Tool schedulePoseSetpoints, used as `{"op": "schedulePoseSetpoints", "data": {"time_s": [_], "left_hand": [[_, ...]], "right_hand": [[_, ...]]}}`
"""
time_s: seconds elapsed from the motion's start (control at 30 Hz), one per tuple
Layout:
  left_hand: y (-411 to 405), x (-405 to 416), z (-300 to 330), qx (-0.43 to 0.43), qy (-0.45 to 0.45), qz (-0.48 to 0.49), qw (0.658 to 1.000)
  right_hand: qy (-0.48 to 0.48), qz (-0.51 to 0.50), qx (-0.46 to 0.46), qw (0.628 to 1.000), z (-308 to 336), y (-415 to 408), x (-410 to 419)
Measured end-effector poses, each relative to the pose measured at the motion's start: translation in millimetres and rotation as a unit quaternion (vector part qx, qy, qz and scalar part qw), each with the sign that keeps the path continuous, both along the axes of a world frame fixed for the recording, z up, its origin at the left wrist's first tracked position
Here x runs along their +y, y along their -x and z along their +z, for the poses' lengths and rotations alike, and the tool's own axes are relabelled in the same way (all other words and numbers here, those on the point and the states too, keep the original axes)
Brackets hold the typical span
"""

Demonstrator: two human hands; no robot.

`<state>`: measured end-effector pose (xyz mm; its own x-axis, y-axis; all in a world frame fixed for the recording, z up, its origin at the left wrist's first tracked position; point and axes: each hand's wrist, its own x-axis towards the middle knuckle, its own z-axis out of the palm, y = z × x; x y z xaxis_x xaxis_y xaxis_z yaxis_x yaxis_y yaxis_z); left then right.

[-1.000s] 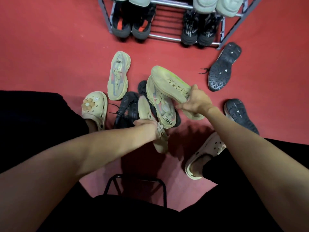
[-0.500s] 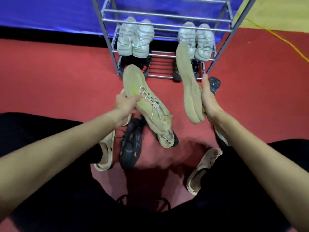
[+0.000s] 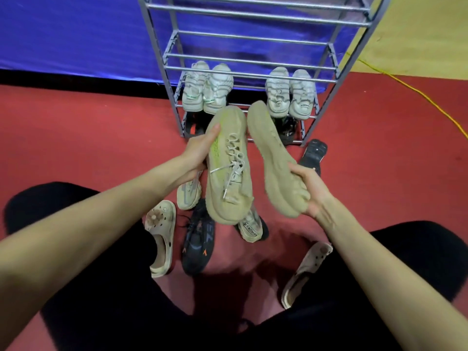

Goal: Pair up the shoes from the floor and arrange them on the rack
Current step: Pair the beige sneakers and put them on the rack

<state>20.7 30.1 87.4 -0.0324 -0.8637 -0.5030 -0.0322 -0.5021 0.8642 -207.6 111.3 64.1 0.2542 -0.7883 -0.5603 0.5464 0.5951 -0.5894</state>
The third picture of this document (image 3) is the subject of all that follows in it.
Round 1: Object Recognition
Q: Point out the person's left forearm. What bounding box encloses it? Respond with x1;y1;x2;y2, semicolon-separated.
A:
0;153;205;351

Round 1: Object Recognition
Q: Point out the black sneaker orange logo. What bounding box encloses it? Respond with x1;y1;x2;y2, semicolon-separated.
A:
251;214;270;242
181;198;216;277

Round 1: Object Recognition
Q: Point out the blue cloth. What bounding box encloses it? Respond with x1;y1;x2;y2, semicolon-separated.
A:
0;0;366;94

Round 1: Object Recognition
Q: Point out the white sneaker green stripe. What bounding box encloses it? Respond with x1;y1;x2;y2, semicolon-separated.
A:
203;63;234;115
181;60;211;113

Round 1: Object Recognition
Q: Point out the person's right hand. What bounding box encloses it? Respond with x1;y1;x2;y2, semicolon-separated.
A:
287;162;335;220

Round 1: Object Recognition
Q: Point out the person's right forearm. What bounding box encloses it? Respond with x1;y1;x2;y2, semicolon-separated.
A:
314;195;468;351

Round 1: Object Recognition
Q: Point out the black green sneaker lugged sole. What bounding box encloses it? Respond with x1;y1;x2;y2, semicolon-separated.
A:
298;139;329;178

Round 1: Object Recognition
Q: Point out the beige clog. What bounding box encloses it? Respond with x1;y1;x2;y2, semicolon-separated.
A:
280;241;333;310
144;200;177;278

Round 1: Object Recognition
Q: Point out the yellow cable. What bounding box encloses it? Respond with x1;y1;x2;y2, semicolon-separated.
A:
356;58;468;139

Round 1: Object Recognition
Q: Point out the person's left hand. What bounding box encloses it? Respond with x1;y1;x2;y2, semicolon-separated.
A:
181;123;221;183

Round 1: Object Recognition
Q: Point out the grey metal shoe rack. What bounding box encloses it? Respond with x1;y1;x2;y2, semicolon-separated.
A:
137;0;394;147

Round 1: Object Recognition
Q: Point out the beige pink chunky sneaker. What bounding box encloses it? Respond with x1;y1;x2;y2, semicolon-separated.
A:
237;208;264;243
176;171;203;212

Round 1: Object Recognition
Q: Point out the black red high-top shoe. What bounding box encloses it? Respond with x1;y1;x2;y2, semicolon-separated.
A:
182;111;205;139

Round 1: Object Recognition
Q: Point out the person's right leg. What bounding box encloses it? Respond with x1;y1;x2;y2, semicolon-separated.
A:
252;221;468;351

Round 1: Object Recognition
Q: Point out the person's left leg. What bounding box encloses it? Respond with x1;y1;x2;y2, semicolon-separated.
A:
3;181;256;351

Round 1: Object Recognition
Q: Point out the white ribbed sole sneaker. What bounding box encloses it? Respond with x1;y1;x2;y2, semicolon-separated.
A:
266;66;292;118
289;69;317;120

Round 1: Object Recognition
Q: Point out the person's leg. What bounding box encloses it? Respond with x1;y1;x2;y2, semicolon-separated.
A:
252;221;468;351
3;181;256;351

